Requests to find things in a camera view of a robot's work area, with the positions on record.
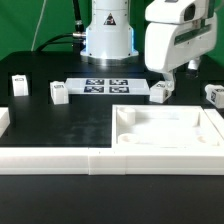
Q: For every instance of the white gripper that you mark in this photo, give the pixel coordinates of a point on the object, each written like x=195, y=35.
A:
x=178, y=31

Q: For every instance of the white square tabletop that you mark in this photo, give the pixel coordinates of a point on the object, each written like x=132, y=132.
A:
x=151, y=126

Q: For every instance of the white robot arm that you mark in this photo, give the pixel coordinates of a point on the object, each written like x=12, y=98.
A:
x=109, y=37

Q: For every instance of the white U-shaped obstacle fence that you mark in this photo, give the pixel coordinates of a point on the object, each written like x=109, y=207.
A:
x=118, y=160

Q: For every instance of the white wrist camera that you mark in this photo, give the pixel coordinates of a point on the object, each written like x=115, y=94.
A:
x=193, y=66

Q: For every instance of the white marker base plate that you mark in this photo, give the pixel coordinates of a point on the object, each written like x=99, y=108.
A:
x=107, y=86

